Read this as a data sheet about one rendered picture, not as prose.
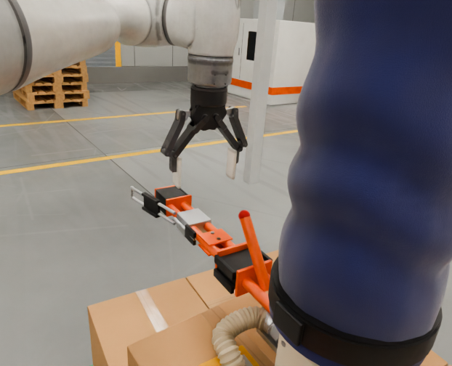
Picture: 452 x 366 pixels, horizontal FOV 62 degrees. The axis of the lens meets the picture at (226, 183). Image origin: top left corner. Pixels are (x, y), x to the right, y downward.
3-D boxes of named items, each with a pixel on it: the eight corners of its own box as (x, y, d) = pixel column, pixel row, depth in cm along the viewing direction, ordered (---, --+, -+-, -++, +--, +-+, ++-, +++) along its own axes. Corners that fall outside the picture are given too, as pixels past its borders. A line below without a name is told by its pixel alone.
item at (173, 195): (191, 211, 103) (192, 194, 101) (166, 216, 99) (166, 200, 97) (178, 199, 109) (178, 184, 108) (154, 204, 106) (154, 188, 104)
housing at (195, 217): (211, 234, 93) (212, 218, 91) (187, 241, 89) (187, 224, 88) (198, 222, 98) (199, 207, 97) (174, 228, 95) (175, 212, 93)
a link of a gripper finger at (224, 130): (204, 114, 80) (208, 109, 80) (231, 147, 87) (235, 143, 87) (213, 118, 77) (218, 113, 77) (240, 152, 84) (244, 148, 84)
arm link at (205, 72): (242, 58, 72) (240, 89, 75) (219, 53, 79) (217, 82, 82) (200, 57, 68) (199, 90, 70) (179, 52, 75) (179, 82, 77)
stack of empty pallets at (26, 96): (92, 106, 682) (86, 30, 631) (25, 110, 620) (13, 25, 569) (73, 94, 776) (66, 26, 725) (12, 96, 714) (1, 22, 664)
